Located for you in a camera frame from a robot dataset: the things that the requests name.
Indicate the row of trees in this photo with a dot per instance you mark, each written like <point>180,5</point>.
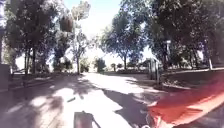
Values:
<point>126,36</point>

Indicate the pale paved path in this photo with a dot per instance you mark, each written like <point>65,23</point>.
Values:
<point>100,90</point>

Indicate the dark shelter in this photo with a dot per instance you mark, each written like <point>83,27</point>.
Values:
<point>153,69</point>

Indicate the robot's own part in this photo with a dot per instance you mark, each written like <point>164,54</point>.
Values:
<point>82,120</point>

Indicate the low kerb wall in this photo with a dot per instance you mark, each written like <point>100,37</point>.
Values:
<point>30,81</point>

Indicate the red ground strip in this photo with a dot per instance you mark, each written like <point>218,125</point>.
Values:
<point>186,103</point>

